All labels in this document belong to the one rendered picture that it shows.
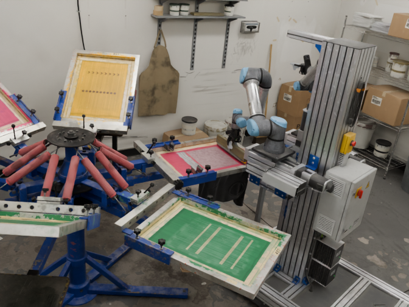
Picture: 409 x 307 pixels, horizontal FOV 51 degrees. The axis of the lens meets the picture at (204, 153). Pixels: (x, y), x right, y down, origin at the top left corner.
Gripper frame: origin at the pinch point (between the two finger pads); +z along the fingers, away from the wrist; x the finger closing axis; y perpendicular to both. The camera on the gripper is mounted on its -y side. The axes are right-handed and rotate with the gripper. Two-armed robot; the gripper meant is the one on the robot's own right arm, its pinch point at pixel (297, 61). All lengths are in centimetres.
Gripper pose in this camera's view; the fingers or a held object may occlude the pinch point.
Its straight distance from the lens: 383.0
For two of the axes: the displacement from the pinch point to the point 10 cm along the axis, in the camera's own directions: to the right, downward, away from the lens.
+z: -3.4, -4.4, 8.3
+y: 0.4, 8.8, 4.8
